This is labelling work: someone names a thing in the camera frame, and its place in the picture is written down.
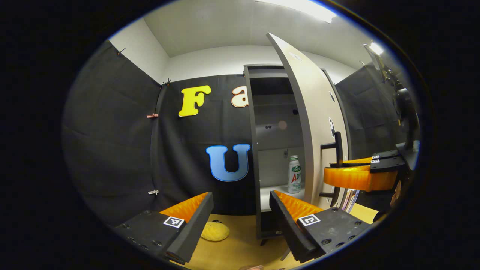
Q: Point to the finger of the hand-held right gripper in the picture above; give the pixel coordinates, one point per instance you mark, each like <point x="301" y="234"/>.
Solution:
<point x="386" y="154"/>
<point x="388" y="165"/>

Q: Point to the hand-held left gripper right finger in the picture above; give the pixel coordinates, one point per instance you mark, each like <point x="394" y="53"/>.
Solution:
<point x="287" y="225"/>

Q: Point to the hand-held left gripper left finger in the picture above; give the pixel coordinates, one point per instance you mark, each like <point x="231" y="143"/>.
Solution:
<point x="195" y="225"/>

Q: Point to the white bottle green label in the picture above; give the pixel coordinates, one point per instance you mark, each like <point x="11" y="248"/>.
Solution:
<point x="294" y="180"/>

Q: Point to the beige cabinet door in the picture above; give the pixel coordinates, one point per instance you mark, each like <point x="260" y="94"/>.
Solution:
<point x="318" y="112"/>

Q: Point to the grey cabinet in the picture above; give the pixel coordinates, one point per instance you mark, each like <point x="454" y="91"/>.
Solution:
<point x="277" y="138"/>

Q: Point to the small ceiling light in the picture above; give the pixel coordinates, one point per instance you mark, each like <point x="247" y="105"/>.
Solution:
<point x="376" y="48"/>

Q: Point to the copper clothes peg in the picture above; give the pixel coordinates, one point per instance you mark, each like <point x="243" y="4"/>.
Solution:
<point x="152" y="115"/>

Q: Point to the long ceiling light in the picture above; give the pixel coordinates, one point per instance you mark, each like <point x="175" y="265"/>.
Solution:
<point x="300" y="9"/>

